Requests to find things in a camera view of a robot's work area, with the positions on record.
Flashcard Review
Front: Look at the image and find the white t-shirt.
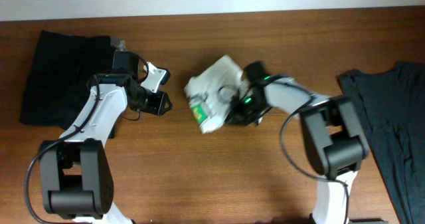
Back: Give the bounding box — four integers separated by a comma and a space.
184, 55, 249, 134

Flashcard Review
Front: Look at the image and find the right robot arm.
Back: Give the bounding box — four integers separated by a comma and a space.
225, 61, 369, 223

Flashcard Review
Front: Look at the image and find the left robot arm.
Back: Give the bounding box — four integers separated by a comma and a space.
35, 51, 172, 223

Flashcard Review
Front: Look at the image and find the folded grey garment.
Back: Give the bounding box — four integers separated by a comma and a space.
110, 37, 127, 51

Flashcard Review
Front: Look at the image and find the folded black garment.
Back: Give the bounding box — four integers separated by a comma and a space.
19, 31, 115, 130

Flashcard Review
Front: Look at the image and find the dark green garment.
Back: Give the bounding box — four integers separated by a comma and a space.
337, 61, 424, 223

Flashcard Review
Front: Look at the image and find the right black cable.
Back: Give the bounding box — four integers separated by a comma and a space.
217, 84, 351, 224

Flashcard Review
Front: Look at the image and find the black cable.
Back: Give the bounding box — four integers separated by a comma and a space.
217, 84, 351, 224
23, 56, 150, 224

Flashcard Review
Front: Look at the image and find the left black cable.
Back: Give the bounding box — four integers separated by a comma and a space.
23, 56, 150, 224

